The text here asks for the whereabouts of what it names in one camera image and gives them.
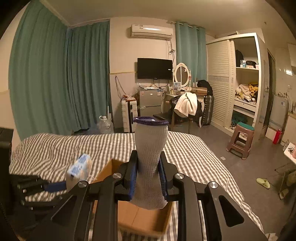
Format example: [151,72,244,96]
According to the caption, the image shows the blue white tissue pack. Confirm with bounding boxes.
[66,154,92,191]

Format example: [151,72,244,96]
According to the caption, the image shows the grey sock purple cuff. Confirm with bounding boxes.
[131,116,168,210]

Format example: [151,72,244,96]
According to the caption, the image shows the grey checkered bed quilt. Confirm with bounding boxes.
[9,132,262,229]

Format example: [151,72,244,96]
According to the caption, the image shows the green slipper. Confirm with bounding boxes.
[256,178,270,189]

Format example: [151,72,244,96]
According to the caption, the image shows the brown plastic stool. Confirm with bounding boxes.
[226,122,254,160]

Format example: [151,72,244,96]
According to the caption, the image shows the brown cardboard box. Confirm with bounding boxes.
[92,158,174,239]

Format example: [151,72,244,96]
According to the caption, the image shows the clear water jug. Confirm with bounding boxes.
[97,115,114,134]

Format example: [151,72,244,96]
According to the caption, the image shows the small white side table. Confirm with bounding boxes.
[283,143,296,164]

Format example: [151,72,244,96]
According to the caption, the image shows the red fire extinguisher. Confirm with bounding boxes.
[273,129,282,145]

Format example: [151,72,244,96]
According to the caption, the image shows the large green curtain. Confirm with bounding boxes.
[9,1,111,139]

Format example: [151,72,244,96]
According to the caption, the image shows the white suitcase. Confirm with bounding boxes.
[121,96,138,133]

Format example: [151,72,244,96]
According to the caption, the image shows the black suitcase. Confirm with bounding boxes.
[202,95,214,126]

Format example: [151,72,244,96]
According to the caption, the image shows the dark wooden chair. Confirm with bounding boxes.
[153,95,204,133]

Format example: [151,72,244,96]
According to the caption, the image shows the silver mini fridge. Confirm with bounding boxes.
[138,89,162,116]

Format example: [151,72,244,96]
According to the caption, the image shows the black backpack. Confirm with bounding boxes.
[197,80,213,95]

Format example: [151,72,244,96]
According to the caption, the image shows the white wardrobe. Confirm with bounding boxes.
[206,33,268,143]

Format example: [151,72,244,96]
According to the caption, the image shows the oval white vanity mirror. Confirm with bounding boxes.
[173,63,192,88]

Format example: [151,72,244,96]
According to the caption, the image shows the white air conditioner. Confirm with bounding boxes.
[131,24,173,40]

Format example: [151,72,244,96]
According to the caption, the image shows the small green window curtain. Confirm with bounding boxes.
[175,22,207,85]

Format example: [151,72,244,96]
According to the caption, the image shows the black wall television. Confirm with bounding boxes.
[137,58,173,80]

